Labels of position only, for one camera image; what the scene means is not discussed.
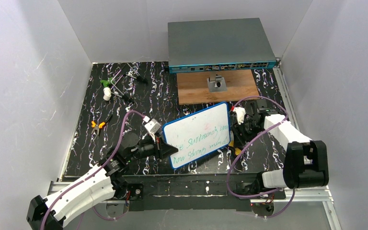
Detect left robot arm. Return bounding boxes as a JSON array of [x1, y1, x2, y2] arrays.
[[26, 132, 178, 230]]

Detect grey network switch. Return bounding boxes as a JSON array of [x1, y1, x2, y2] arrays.
[[168, 18, 278, 73]]

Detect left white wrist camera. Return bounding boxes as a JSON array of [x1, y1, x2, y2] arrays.
[[143, 116, 161, 142]]

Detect orange handled pliers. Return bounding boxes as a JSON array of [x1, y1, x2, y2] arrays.
[[91, 115, 113, 136]]

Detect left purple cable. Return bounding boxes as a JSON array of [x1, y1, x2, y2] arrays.
[[39, 110, 147, 230]]

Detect purple cable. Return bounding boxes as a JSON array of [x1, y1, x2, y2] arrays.
[[227, 95, 296, 219], [39, 110, 147, 230]]

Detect grey metal bracket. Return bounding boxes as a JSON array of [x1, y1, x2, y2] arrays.
[[207, 73, 227, 92]]

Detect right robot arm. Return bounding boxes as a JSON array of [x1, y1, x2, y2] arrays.
[[229, 99, 329, 198]]

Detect aluminium frame rail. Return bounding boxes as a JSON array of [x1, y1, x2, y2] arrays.
[[39, 179, 344, 230]]

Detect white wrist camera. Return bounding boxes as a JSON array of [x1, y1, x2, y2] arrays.
[[143, 116, 161, 142], [232, 107, 246, 125]]

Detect blue framed whiteboard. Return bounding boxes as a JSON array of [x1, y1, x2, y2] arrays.
[[162, 102, 231, 169]]

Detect yellow bone-shaped eraser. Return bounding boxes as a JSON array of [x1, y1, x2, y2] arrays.
[[228, 141, 242, 158]]

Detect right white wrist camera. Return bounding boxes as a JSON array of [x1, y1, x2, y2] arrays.
[[232, 107, 246, 125]]

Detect green plastic piece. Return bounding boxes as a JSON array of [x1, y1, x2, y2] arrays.
[[100, 78, 115, 88]]

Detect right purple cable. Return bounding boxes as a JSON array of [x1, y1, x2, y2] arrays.
[[227, 95, 296, 219]]

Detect white plastic pipe piece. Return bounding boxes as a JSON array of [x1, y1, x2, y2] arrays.
[[103, 87, 112, 101]]

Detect wooden board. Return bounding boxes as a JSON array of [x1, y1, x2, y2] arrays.
[[176, 69, 259, 105]]

